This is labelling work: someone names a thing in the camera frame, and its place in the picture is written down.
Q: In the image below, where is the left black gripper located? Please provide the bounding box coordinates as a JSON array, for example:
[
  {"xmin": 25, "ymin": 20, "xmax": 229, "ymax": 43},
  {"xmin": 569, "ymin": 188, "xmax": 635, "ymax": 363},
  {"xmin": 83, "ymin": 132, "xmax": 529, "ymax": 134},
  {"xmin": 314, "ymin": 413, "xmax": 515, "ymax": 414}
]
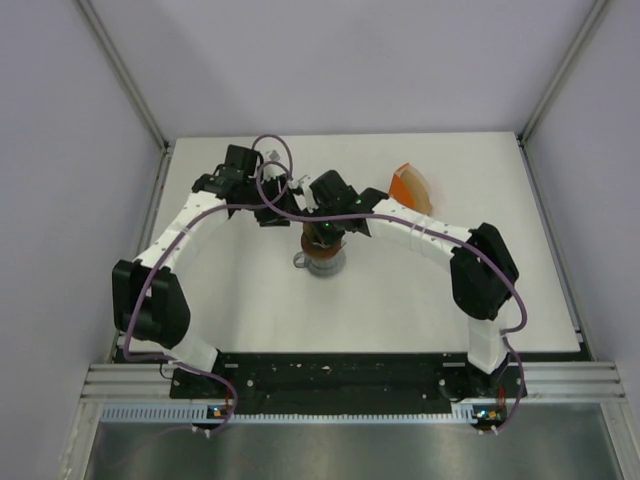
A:
[{"xmin": 243, "ymin": 174, "xmax": 304, "ymax": 227}]

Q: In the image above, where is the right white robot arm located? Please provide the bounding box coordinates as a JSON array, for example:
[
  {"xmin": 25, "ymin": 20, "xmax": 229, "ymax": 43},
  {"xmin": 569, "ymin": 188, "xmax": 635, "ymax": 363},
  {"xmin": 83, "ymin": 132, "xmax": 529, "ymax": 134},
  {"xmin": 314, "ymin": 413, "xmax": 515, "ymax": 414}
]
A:
[{"xmin": 298, "ymin": 170, "xmax": 523, "ymax": 396}]

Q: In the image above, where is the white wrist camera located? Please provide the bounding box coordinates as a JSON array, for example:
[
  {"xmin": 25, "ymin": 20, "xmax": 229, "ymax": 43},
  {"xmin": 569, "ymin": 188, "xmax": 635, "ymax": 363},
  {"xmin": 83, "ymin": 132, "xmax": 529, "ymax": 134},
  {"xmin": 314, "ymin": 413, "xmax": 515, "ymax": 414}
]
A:
[
  {"xmin": 262, "ymin": 149, "xmax": 282, "ymax": 181},
  {"xmin": 288, "ymin": 175, "xmax": 318, "ymax": 212}
]

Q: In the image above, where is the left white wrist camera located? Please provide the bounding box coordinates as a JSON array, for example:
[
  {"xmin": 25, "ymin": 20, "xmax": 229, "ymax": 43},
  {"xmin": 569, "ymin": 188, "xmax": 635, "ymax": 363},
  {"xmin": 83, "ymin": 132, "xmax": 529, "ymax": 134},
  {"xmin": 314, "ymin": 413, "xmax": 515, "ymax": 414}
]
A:
[{"xmin": 262, "ymin": 149, "xmax": 282, "ymax": 181}]

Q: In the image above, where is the brown wooden dripper ring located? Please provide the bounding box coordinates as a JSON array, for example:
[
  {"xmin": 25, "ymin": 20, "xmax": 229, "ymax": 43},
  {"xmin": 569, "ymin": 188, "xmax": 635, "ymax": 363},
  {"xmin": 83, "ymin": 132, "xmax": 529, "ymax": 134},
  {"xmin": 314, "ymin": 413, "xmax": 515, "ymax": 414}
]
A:
[{"xmin": 299, "ymin": 234, "xmax": 348, "ymax": 264}]

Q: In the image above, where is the orange coffee filter box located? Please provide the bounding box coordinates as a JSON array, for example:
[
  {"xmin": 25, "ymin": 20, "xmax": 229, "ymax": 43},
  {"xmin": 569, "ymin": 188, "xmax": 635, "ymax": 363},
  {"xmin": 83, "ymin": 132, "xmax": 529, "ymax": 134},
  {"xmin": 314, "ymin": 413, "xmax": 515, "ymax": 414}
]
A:
[{"xmin": 388, "ymin": 163, "xmax": 415, "ymax": 207}]

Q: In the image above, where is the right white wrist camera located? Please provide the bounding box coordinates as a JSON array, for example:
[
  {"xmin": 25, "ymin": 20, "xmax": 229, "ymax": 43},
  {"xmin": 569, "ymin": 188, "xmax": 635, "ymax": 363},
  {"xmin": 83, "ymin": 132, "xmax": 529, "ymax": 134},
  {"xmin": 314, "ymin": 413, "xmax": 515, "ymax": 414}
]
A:
[{"xmin": 288, "ymin": 175, "xmax": 318, "ymax": 212}]

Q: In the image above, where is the grey slotted cable duct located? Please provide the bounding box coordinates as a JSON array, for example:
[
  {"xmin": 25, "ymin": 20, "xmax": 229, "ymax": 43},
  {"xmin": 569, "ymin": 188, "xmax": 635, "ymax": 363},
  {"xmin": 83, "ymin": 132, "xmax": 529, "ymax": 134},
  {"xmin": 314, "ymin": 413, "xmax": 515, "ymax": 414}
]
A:
[{"xmin": 100, "ymin": 403, "xmax": 498, "ymax": 425}]

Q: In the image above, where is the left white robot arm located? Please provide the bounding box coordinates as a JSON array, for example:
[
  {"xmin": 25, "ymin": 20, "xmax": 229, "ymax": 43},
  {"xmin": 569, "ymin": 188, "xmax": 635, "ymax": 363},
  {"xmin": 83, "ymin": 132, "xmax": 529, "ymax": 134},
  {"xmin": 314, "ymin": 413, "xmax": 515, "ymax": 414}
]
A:
[{"xmin": 112, "ymin": 145, "xmax": 293, "ymax": 397}]

